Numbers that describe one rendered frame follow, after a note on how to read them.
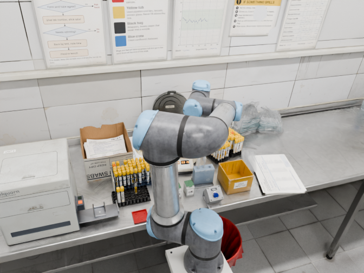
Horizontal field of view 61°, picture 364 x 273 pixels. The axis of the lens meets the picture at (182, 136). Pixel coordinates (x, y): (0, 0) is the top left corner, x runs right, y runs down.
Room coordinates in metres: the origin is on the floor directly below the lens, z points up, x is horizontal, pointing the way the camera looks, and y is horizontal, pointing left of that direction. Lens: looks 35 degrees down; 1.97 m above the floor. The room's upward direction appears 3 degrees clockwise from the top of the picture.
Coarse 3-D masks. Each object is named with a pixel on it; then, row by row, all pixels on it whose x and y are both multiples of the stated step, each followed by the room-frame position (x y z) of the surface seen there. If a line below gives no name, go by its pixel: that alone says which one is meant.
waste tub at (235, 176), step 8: (240, 160) 1.27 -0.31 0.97; (224, 168) 1.24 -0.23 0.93; (232, 168) 1.25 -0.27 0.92; (240, 168) 1.26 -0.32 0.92; (248, 168) 1.20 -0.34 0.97; (224, 176) 1.16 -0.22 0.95; (232, 176) 1.24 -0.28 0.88; (240, 176) 1.24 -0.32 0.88; (248, 176) 1.14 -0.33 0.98; (224, 184) 1.14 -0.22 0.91; (232, 184) 1.11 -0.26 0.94; (240, 184) 1.13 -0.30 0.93; (248, 184) 1.14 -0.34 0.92; (232, 192) 1.11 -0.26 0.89
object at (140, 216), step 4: (132, 212) 0.95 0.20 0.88; (136, 212) 0.96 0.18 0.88; (140, 212) 0.96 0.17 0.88; (144, 212) 0.96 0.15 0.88; (136, 216) 0.94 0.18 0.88; (140, 216) 0.94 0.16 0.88; (144, 216) 0.94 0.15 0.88; (136, 220) 0.92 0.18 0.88; (140, 220) 0.92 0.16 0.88; (144, 220) 0.91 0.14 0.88
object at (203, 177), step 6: (204, 168) 1.18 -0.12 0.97; (210, 168) 1.18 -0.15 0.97; (192, 174) 1.19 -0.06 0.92; (198, 174) 1.16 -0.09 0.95; (204, 174) 1.17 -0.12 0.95; (210, 174) 1.17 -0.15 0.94; (192, 180) 1.18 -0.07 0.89; (198, 180) 1.16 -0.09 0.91; (204, 180) 1.17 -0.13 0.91; (210, 180) 1.18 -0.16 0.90; (198, 186) 1.14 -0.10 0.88; (204, 186) 1.15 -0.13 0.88
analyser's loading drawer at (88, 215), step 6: (114, 204) 0.97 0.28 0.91; (84, 210) 0.92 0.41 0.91; (90, 210) 0.93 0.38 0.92; (96, 210) 0.93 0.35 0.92; (102, 210) 0.93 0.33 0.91; (108, 210) 0.93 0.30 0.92; (114, 210) 0.93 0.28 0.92; (78, 216) 0.89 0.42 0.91; (84, 216) 0.89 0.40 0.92; (90, 216) 0.89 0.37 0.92; (96, 216) 0.89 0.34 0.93; (102, 216) 0.89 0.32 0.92; (108, 216) 0.90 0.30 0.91; (84, 222) 0.87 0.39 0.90
